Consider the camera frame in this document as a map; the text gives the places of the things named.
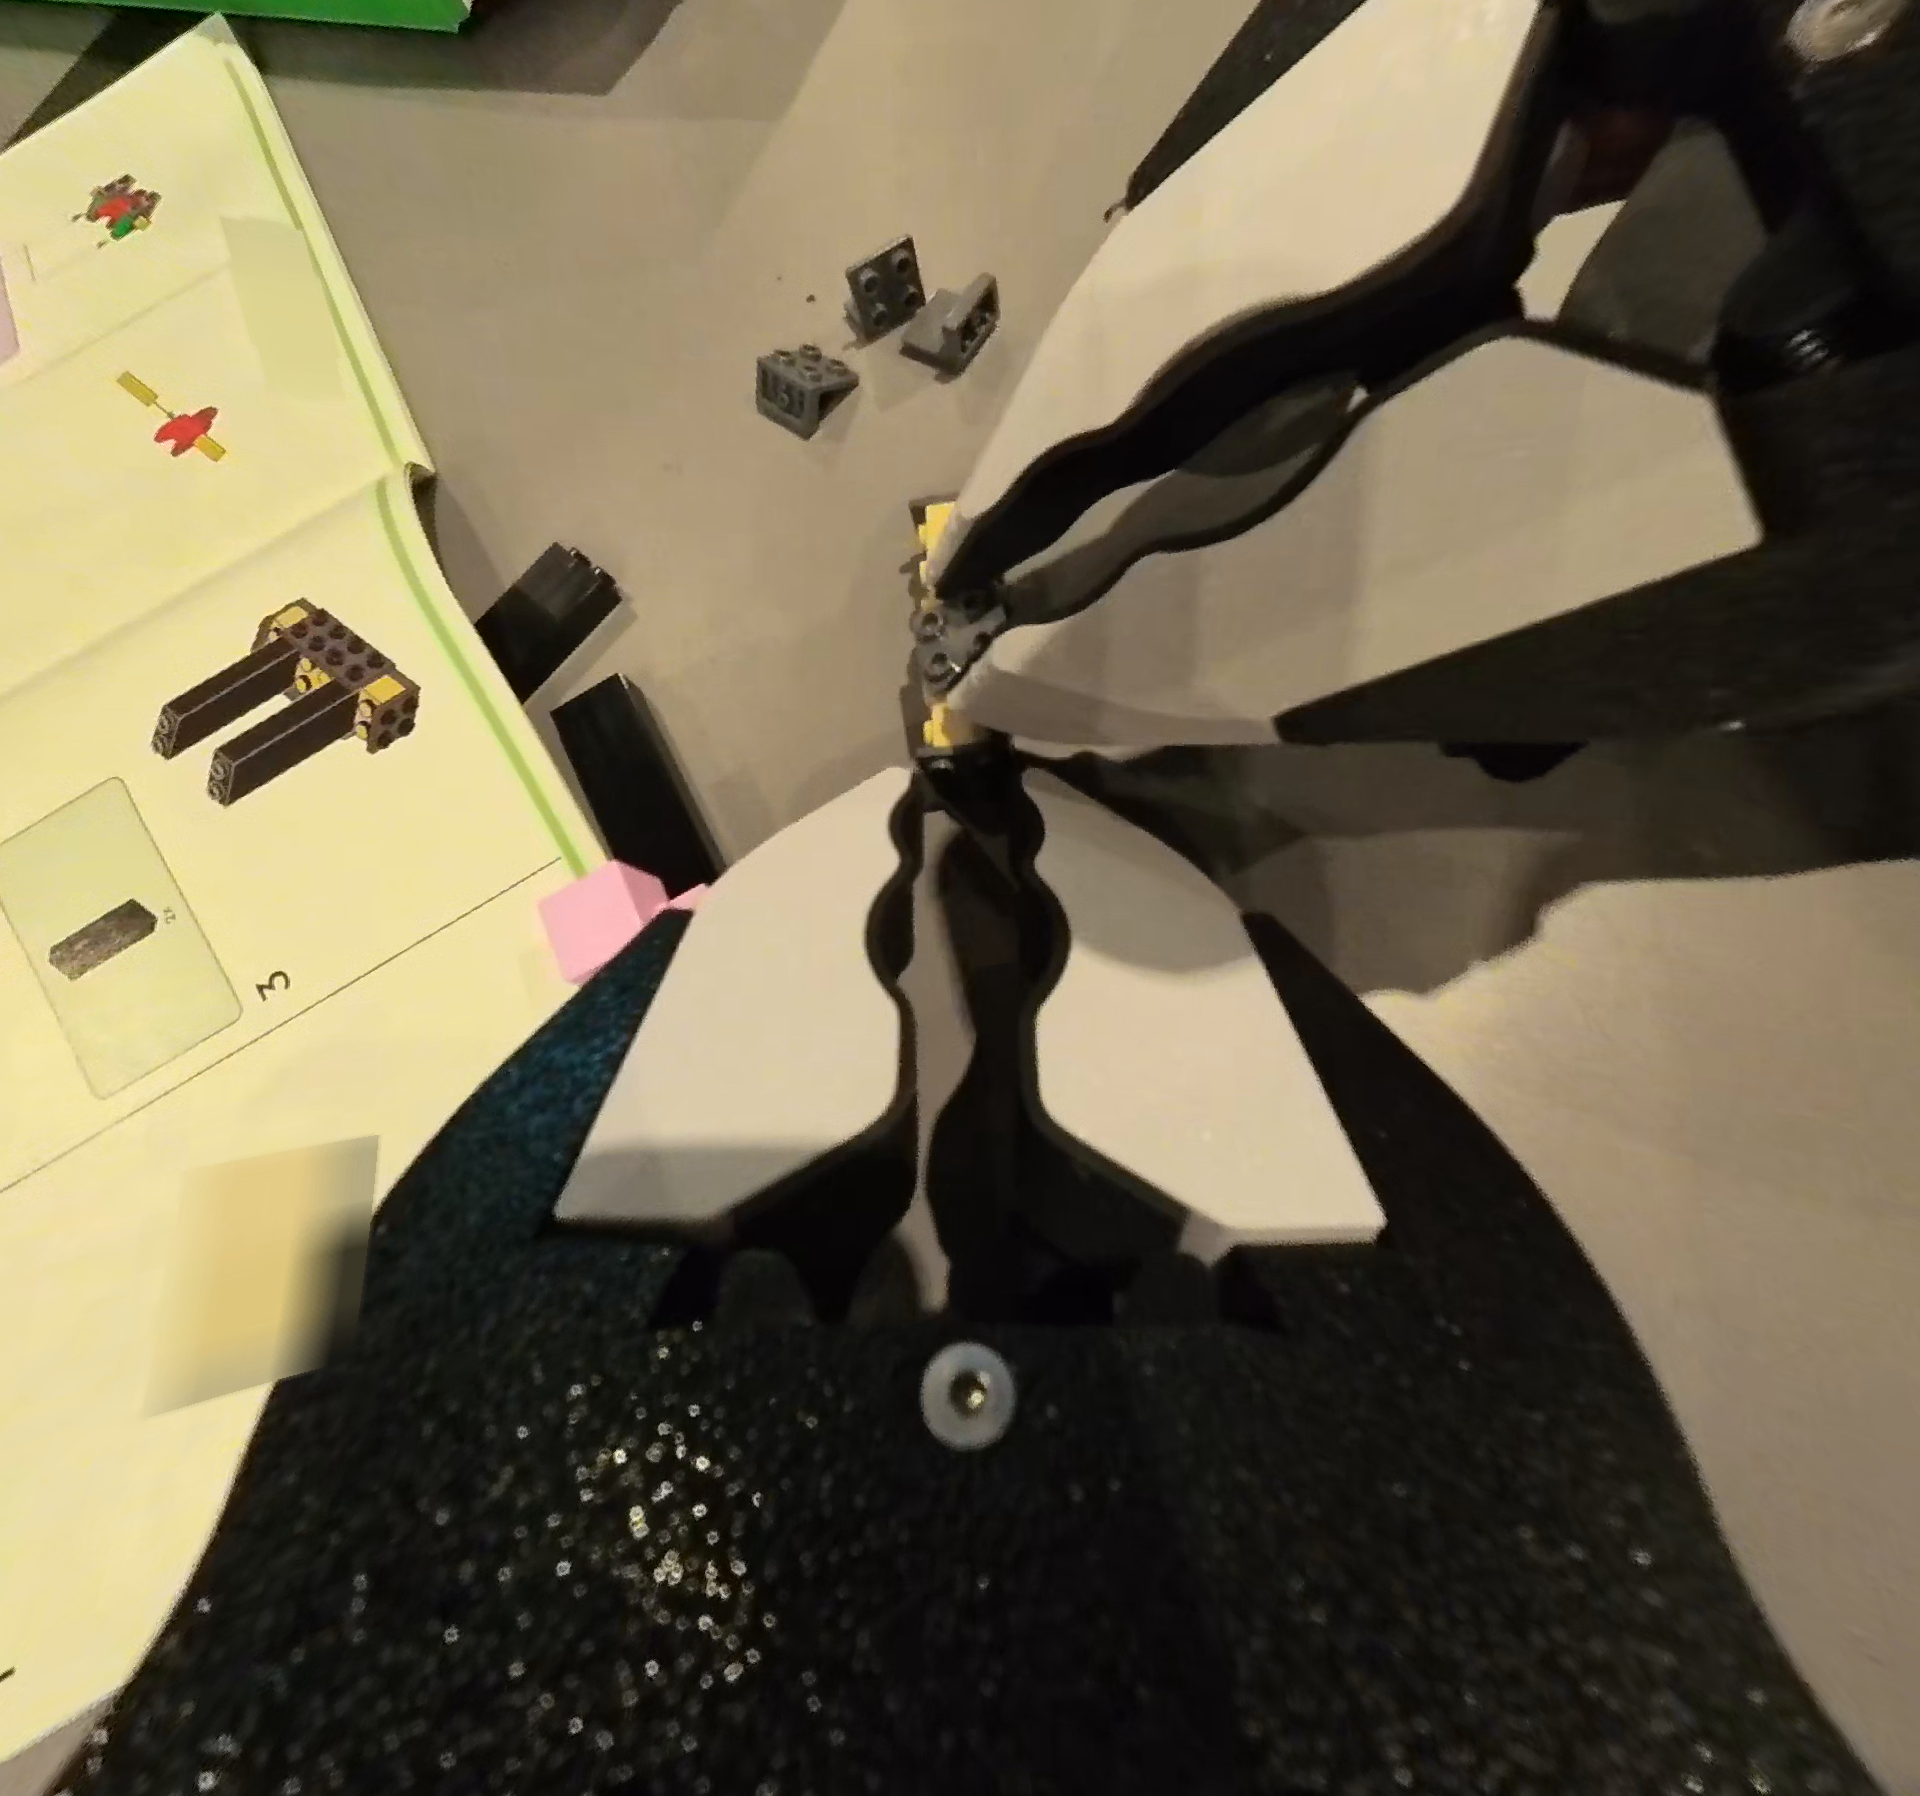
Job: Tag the black long brick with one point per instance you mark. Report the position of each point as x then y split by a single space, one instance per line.
556 612
639 776

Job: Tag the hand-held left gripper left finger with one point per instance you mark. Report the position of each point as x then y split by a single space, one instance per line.
735 1060

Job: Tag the yellow long brick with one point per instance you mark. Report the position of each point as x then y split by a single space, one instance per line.
945 728

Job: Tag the pale green instruction booklet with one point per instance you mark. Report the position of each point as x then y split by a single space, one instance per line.
179 550

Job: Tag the pink brick figure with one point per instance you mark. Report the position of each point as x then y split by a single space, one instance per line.
600 910

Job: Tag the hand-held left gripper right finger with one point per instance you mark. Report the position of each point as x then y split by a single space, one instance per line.
1199 1075

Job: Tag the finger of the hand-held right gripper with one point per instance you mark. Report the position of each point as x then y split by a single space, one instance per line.
1500 550
1274 205

